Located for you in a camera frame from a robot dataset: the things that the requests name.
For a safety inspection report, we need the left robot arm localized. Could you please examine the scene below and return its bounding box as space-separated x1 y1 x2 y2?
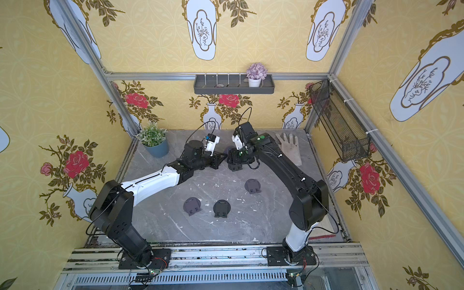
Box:
89 134 227 268

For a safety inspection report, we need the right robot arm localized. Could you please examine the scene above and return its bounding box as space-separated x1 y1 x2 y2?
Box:
227 122 329 256

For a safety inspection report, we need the black phone stand front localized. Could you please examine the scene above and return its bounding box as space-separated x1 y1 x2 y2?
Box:
213 199 232 218

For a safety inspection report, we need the purple phone stand front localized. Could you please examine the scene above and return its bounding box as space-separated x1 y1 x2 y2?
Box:
183 197 201 216

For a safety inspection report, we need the grey work glove back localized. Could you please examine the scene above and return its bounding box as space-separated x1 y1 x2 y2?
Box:
275 133 302 166

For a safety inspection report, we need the green plant blue pot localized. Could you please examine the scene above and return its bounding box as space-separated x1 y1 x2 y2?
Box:
136 122 169 158

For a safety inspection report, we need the purple flower white pot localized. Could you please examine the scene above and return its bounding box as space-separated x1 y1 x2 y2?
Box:
246 62 268 88

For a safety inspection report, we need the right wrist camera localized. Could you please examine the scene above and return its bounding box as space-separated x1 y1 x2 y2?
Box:
232 134 244 151

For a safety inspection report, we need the grey wall shelf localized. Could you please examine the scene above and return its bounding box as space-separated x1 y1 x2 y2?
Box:
193 73 276 95

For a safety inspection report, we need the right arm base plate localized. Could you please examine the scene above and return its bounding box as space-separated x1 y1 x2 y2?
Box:
265 246 317 267

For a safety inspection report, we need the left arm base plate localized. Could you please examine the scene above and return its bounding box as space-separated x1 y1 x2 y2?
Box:
118 248 172 270

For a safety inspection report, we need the black wire mesh basket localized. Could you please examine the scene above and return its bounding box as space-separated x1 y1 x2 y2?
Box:
309 80 371 162

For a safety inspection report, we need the aluminium frame rail front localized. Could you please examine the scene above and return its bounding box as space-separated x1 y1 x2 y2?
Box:
55 243 378 290

